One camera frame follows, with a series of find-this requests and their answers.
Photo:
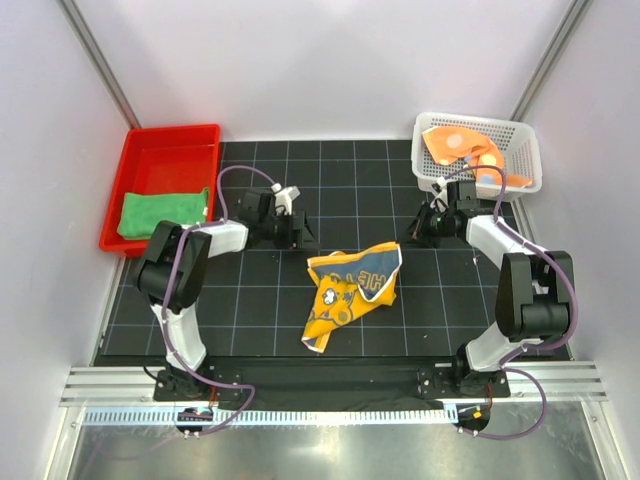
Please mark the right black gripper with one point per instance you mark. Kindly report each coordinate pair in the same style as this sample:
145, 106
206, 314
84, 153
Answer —
418, 231

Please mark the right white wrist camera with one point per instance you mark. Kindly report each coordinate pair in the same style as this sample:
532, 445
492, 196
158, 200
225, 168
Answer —
440, 201

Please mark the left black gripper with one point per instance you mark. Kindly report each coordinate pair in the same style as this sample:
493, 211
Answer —
302, 238

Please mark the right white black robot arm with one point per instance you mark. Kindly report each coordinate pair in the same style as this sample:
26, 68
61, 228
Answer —
536, 303

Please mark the red plastic tray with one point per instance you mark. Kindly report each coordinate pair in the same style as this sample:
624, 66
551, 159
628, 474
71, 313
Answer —
163, 160

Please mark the right aluminium corner post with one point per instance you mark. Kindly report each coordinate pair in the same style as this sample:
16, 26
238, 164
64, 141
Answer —
567, 27

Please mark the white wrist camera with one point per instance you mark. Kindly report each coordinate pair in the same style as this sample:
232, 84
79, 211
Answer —
284, 198
440, 201

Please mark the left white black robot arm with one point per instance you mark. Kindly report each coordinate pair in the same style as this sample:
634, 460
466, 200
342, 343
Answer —
172, 270

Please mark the black grid mat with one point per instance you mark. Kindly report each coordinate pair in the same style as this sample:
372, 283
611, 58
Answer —
356, 194

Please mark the slotted grey cable duct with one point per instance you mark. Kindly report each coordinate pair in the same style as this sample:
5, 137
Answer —
183, 416

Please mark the aluminium corner post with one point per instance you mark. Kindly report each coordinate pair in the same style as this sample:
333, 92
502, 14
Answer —
567, 27
87, 40

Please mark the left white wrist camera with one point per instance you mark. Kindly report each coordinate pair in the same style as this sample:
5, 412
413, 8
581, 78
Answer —
284, 198

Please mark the left aluminium corner post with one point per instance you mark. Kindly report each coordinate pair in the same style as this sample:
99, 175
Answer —
87, 40

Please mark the aluminium frame rail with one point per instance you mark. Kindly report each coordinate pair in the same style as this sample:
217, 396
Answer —
104, 386

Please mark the blue yellow patterned towel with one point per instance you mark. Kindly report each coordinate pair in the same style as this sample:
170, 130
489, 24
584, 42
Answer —
349, 286

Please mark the white perforated plastic basket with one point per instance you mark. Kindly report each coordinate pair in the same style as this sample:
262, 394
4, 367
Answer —
516, 141

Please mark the orange towel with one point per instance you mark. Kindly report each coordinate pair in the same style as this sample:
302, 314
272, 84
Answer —
448, 144

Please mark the green microfiber towel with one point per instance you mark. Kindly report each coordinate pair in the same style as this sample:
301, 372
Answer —
141, 213

